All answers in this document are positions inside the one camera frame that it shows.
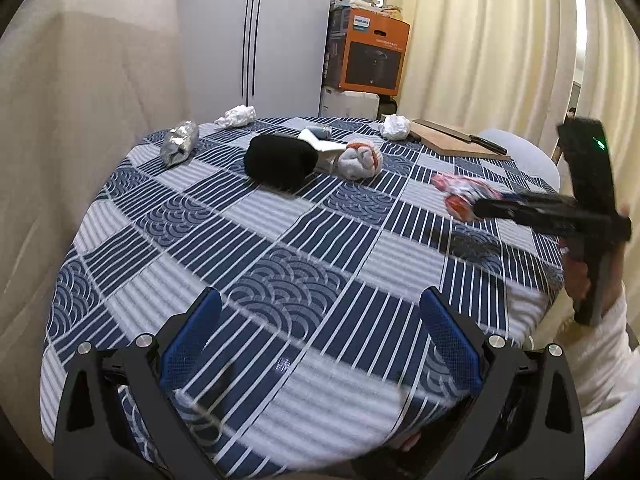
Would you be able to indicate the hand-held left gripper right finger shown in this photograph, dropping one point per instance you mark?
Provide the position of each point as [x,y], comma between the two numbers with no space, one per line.
[450,335]

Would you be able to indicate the red white snack wrapper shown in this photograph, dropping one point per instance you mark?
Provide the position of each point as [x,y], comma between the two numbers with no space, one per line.
[462,192]

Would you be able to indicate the kitchen knife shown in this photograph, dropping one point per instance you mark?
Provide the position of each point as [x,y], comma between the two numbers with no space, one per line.
[467,137]

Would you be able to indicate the person's right forearm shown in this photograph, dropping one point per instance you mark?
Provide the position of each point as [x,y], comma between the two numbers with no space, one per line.
[607,360]

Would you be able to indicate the white refrigerator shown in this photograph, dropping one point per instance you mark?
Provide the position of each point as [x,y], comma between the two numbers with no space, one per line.
[250,35]

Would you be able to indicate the clutter pile on box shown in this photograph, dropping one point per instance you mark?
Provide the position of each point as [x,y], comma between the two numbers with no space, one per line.
[362,0]

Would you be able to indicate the dark bag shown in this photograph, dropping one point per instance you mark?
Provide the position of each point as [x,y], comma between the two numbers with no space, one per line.
[389,106]

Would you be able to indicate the cream curtain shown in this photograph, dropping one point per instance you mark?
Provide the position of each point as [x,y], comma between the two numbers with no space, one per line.
[490,45]

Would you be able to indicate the orange cardboard box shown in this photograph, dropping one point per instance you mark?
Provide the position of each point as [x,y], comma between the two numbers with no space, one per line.
[372,55]

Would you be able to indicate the white grey paper packet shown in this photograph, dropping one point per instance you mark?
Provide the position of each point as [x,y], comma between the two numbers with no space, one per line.
[322,147]

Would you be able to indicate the white red sock ball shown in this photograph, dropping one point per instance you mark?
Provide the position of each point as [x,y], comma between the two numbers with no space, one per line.
[359,160]

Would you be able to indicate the person's right hand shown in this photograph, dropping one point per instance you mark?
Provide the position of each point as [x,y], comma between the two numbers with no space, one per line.
[575,280]

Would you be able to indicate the white chair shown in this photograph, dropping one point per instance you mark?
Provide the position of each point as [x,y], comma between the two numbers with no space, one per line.
[525,155]

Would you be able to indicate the white tissue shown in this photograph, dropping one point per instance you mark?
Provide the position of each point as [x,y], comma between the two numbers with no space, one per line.
[396,126]
[237,116]

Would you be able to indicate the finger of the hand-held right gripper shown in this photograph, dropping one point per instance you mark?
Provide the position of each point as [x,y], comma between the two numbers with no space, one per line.
[520,215]
[537,199]

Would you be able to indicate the blue patterned tablecloth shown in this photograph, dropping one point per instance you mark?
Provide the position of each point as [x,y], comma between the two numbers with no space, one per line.
[300,220]

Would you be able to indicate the crumpled silver foil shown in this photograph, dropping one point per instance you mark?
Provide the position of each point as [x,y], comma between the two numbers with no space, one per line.
[179,144]

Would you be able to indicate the white cardboard box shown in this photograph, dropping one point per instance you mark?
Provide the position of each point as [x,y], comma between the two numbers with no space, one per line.
[350,102]

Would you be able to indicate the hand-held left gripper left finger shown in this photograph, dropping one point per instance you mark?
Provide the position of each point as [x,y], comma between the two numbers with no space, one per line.
[192,335]

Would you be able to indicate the black rolled cloth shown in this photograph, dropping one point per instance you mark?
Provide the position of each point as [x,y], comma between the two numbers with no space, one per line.
[280,157]

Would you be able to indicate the wooden cutting board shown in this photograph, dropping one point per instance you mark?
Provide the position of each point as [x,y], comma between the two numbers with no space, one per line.
[452,144]

